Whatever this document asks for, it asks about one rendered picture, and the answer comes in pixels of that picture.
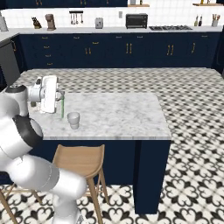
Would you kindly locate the black toaster oven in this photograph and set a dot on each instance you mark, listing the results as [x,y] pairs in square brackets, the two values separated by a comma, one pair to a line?
[136,21]

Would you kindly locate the wooden bar stool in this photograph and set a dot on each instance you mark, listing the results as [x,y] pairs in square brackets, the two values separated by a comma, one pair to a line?
[78,162]
[8,201]

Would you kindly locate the navy wall cupboard run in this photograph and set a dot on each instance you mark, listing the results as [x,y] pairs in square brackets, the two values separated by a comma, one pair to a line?
[67,3]

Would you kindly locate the white wall socket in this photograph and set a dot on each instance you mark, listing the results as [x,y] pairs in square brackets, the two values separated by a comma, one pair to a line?
[120,14]

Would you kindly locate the glass cup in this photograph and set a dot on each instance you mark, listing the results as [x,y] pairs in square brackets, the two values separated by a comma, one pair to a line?
[73,119]

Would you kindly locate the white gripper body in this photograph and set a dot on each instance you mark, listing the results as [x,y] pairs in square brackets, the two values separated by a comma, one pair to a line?
[49,94]

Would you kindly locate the dark cat figurine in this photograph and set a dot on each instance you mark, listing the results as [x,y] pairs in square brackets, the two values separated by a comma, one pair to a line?
[36,24]

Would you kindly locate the green straw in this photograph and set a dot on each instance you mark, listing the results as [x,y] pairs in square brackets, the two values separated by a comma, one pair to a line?
[62,109]

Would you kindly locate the white pot with tools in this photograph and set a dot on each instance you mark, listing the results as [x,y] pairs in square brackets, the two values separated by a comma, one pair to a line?
[215,22]

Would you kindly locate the navy island counter base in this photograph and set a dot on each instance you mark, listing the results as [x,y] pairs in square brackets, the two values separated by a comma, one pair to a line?
[145,169]

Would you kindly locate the silver toaster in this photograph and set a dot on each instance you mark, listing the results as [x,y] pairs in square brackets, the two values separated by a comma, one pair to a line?
[99,23]

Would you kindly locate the black hob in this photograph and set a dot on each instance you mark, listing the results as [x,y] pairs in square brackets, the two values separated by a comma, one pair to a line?
[170,28]

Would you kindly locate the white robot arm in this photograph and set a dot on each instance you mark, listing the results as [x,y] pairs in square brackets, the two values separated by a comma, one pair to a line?
[20,137]

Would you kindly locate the grey dishwasher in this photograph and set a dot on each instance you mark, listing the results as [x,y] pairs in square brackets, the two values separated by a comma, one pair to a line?
[8,62]

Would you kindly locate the navy base cupboard run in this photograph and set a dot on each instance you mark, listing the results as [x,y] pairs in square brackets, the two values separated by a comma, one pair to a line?
[116,51]

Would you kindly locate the rail with hanging tools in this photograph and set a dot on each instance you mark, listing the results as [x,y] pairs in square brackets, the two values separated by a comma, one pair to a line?
[76,16]

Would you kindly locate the wooden wall shelf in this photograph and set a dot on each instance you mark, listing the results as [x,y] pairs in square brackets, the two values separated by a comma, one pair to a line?
[208,4]
[138,5]

